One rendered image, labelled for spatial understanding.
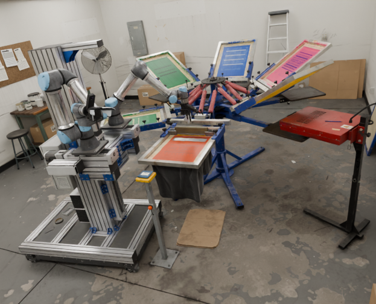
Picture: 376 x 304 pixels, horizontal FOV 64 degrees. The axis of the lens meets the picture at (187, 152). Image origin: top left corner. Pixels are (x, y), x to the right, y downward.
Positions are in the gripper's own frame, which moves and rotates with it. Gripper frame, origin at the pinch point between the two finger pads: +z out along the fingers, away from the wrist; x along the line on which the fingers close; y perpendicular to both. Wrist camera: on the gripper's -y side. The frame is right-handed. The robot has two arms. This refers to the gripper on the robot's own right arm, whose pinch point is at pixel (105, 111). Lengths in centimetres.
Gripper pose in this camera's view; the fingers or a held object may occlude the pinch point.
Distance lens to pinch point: 193.1
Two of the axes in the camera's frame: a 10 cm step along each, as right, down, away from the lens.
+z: 7.7, 1.9, -6.1
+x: -6.4, 3.0, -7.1
